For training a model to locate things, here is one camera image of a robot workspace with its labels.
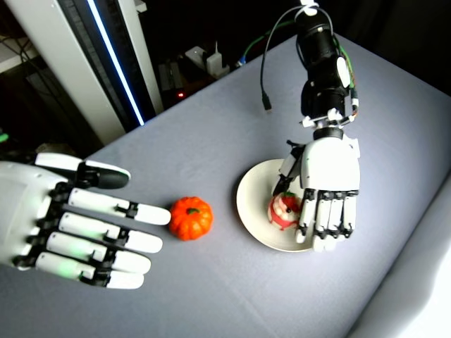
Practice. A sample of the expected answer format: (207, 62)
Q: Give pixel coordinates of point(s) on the white column with blue light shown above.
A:
(53, 53)

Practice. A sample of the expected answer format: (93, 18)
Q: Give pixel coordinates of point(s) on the grey tablecloth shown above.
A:
(225, 288)

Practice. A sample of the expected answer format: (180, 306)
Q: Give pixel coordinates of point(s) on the white shelf board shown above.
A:
(10, 56)

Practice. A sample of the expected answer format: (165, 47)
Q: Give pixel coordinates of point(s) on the red and white toy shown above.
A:
(282, 211)

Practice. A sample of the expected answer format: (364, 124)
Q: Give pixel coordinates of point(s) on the white round plate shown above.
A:
(253, 197)

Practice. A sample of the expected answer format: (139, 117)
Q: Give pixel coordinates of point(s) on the white power adapter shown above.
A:
(216, 63)
(195, 56)

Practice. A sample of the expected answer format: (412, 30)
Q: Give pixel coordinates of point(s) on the black power strip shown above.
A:
(172, 81)

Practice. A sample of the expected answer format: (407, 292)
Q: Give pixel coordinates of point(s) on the orange toy pumpkin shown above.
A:
(190, 222)

